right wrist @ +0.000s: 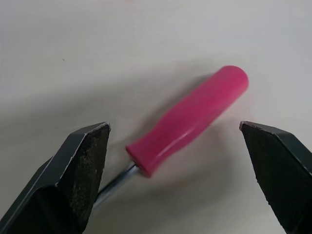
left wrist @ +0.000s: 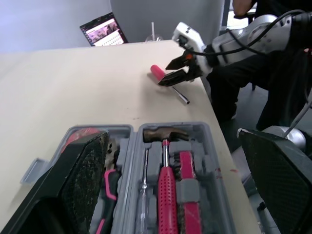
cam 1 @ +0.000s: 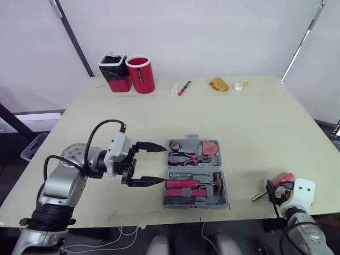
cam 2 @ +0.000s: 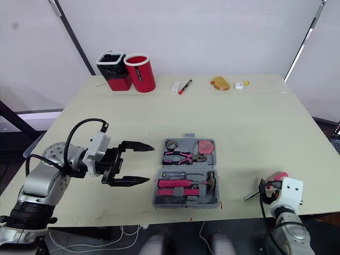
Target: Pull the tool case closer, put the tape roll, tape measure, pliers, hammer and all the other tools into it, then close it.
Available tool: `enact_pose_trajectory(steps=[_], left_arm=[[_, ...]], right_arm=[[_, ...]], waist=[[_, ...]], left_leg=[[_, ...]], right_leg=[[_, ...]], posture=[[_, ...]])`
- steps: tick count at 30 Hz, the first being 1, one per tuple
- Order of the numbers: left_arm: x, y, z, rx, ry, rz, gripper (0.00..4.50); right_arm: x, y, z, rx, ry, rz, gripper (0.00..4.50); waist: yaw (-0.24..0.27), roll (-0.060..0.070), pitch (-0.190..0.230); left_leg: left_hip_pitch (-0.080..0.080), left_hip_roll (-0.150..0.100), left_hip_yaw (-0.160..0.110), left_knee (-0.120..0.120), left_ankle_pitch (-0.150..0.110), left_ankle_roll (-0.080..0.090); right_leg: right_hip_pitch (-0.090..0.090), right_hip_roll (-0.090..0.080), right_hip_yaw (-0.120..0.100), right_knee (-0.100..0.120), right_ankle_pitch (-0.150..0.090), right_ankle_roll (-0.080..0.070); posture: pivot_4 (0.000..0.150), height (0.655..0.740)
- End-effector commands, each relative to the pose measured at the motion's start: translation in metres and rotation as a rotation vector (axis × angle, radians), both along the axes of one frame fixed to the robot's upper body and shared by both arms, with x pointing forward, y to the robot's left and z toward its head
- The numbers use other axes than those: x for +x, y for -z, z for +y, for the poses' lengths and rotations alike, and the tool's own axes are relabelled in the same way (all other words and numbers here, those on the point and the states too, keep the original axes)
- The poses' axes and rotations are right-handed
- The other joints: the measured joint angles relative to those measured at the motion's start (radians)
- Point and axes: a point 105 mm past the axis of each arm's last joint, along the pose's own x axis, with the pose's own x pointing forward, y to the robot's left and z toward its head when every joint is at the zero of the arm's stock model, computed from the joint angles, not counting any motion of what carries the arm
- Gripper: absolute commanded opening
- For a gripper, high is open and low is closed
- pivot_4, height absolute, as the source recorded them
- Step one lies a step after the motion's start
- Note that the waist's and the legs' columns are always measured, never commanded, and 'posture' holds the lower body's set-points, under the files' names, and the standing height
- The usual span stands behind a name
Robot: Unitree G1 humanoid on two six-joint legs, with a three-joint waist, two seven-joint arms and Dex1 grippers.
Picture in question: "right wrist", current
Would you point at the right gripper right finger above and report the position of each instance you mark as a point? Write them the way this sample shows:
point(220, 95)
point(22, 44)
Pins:
point(282, 175)

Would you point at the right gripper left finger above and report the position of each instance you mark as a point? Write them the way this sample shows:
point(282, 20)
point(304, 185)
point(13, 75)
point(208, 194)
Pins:
point(61, 185)

